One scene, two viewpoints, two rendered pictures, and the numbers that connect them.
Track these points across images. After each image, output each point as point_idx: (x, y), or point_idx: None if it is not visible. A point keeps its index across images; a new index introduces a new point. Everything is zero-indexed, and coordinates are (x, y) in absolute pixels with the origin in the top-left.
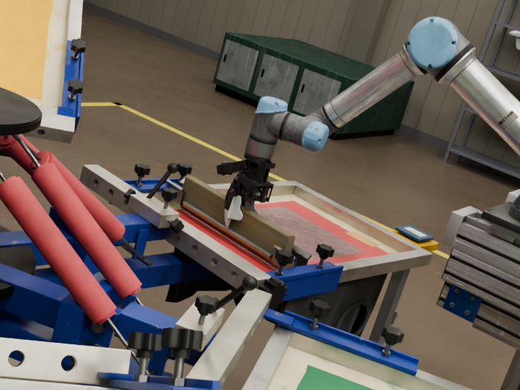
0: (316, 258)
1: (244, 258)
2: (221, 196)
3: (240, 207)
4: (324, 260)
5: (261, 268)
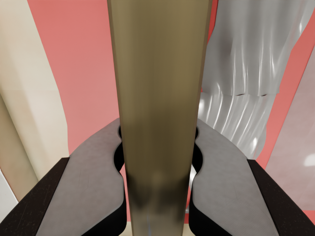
0: (302, 207)
1: (122, 174)
2: (126, 48)
3: (134, 210)
4: (312, 213)
5: (126, 207)
